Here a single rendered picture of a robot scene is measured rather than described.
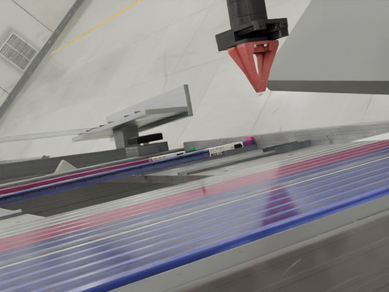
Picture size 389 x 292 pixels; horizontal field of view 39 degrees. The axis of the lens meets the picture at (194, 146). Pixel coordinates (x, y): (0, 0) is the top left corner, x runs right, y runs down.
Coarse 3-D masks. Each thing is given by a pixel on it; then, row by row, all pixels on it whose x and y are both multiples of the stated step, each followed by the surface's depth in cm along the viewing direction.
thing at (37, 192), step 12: (252, 144) 80; (180, 156) 73; (192, 156) 74; (204, 156) 75; (120, 168) 69; (132, 168) 69; (144, 168) 70; (156, 168) 71; (72, 180) 65; (84, 180) 66; (96, 180) 67; (108, 180) 68; (12, 192) 62; (24, 192) 62; (36, 192) 63; (48, 192) 63; (0, 204) 60
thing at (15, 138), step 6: (48, 132) 120; (54, 132) 121; (60, 132) 121; (66, 132) 122; (72, 132) 123; (78, 132) 124; (84, 132) 125; (0, 138) 113; (6, 138) 114; (12, 138) 115; (18, 138) 116; (24, 138) 116; (30, 138) 117; (36, 138) 119
